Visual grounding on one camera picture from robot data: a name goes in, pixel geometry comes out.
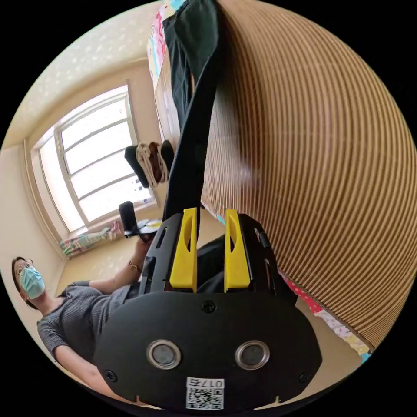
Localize person's right forearm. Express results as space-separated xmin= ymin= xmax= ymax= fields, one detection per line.
xmin=53 ymin=346 xmax=154 ymax=407

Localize colourful printed blanket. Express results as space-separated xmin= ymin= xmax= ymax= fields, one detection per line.
xmin=60 ymin=220 xmax=124 ymax=260

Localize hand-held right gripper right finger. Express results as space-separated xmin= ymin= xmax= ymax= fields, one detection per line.
xmin=224 ymin=208 xmax=252 ymax=293

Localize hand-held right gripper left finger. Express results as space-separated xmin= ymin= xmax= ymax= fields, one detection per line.
xmin=169 ymin=207 xmax=199 ymax=293

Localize person's left forearm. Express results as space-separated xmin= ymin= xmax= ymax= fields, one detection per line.
xmin=88 ymin=260 xmax=144 ymax=295

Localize person's left hand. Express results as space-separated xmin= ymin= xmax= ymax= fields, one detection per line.
xmin=133 ymin=238 xmax=158 ymax=265

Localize window with white frame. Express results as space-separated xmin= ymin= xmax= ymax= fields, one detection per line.
xmin=23 ymin=83 xmax=158 ymax=234

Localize person's body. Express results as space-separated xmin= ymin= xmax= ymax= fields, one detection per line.
xmin=11 ymin=234 xmax=226 ymax=391

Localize black long pants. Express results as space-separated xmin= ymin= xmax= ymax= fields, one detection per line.
xmin=162 ymin=0 xmax=229 ymax=223

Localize pile of clothes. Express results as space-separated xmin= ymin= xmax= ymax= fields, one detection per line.
xmin=124 ymin=140 xmax=175 ymax=189

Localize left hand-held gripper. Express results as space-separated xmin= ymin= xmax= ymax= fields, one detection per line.
xmin=125 ymin=220 xmax=162 ymax=244

